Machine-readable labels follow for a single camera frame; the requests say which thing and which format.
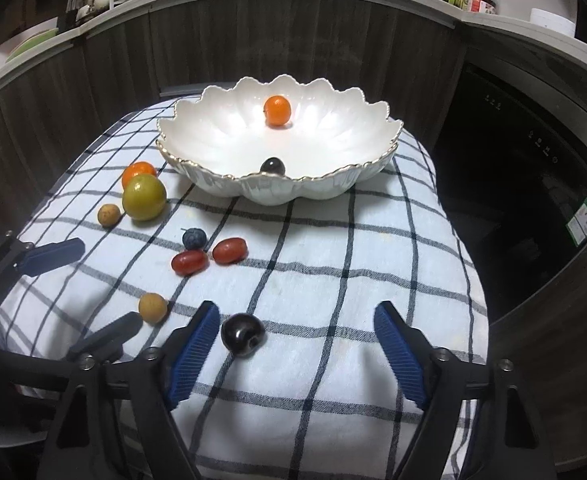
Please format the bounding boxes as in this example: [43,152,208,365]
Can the green plate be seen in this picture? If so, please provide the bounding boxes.
[6,27,59,61]

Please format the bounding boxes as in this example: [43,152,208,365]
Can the dark wooden cabinet fronts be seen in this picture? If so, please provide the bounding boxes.
[0,0,469,261]

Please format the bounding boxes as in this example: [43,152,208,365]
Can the white round container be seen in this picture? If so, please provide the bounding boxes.
[530,7,577,37]

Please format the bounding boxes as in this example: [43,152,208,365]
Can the black built-in dishwasher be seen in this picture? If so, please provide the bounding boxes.
[431,35,587,321]

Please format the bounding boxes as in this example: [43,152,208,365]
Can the orange tangerine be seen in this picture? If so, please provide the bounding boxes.
[264,95,292,127]
[122,161,157,190]

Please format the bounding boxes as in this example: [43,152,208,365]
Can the white checked cloth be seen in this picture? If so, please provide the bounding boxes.
[0,95,489,480]

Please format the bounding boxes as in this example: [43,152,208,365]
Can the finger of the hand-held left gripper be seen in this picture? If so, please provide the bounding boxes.
[0,231,86,303]
[0,311,144,386]

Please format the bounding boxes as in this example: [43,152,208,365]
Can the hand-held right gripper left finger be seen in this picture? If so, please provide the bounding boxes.
[38,300,222,480]

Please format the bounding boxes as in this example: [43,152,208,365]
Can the tan longan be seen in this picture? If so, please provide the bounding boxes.
[98,203,122,228]
[138,293,168,324]

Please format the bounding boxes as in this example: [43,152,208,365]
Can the red grape tomato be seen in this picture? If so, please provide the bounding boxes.
[171,251,209,275]
[212,238,248,264]

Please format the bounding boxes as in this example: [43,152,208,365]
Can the white scalloped bowl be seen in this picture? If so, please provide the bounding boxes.
[156,75,404,206]

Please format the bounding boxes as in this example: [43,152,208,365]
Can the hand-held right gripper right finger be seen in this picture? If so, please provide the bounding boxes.
[373,301,559,480]

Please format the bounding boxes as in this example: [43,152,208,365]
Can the green round plum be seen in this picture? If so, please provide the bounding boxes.
[122,174,167,222]

